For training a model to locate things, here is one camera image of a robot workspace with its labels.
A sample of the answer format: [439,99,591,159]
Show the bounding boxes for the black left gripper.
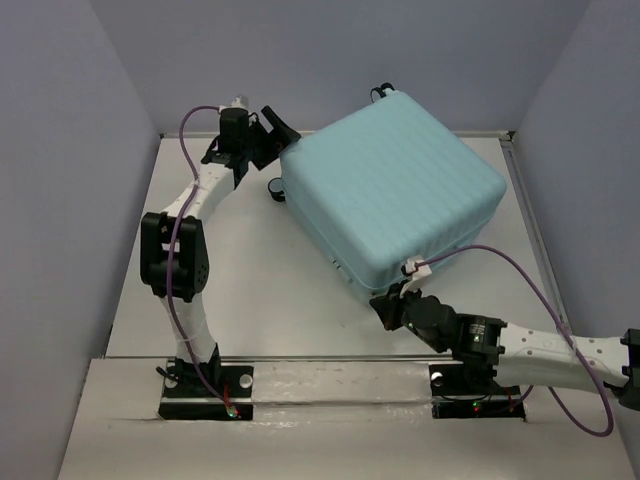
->
[241,107,301,170]

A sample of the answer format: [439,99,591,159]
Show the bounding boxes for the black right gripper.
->
[367,280,446,354]

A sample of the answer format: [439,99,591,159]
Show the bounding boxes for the light blue hard-shell suitcase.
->
[280,83,507,304]

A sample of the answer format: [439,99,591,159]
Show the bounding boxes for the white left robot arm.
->
[140,100,301,397]

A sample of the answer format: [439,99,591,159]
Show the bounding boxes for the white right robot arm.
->
[369,283,639,410]

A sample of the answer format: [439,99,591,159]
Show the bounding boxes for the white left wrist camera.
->
[217,95,251,114]

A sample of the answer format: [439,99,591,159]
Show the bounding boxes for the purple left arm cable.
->
[167,105,241,414]

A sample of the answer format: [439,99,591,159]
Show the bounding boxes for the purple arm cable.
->
[417,243,615,437]
[167,105,241,414]

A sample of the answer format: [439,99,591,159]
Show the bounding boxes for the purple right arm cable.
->
[417,243,615,437]

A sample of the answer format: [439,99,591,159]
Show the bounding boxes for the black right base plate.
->
[429,363,526,420]

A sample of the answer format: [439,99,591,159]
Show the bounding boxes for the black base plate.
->
[429,363,526,420]
[156,361,254,421]

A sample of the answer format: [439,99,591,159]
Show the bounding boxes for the aluminium table rail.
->
[500,131,571,328]

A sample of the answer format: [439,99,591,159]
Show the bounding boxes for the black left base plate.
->
[156,361,254,421]

